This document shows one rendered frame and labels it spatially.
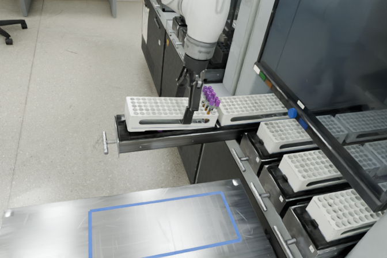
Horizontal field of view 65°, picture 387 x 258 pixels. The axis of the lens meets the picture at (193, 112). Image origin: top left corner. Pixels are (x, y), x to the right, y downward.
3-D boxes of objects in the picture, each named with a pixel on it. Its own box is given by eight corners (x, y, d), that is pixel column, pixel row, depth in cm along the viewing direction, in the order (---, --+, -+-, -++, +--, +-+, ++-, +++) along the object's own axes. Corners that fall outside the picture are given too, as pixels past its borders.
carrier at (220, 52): (224, 65, 140) (227, 53, 136) (220, 65, 139) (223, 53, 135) (215, 52, 148) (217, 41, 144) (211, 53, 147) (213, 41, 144)
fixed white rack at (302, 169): (351, 156, 105) (359, 143, 101) (372, 179, 97) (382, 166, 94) (276, 168, 95) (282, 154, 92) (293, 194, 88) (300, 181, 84)
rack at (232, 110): (279, 105, 123) (284, 92, 120) (292, 121, 116) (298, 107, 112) (211, 110, 114) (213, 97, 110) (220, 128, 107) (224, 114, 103)
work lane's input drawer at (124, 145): (279, 114, 130) (286, 97, 125) (296, 136, 120) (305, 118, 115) (101, 131, 107) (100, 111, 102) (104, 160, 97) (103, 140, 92)
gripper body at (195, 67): (181, 46, 92) (175, 72, 97) (189, 60, 86) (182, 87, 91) (204, 48, 95) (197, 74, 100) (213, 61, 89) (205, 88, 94)
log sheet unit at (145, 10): (141, 34, 283) (143, -5, 262) (147, 48, 264) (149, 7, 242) (139, 34, 283) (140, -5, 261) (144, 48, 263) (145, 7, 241)
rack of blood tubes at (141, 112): (204, 111, 113) (209, 98, 110) (214, 129, 106) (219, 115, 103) (124, 111, 102) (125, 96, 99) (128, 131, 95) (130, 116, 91)
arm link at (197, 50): (192, 42, 82) (187, 61, 86) (222, 45, 86) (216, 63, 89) (182, 27, 89) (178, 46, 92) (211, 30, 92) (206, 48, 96)
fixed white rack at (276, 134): (324, 127, 116) (330, 114, 112) (341, 145, 109) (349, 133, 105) (254, 135, 107) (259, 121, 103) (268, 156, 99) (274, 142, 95)
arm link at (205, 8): (226, 45, 86) (208, 25, 95) (245, -11, 77) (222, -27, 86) (192, 43, 81) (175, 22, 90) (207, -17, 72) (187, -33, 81)
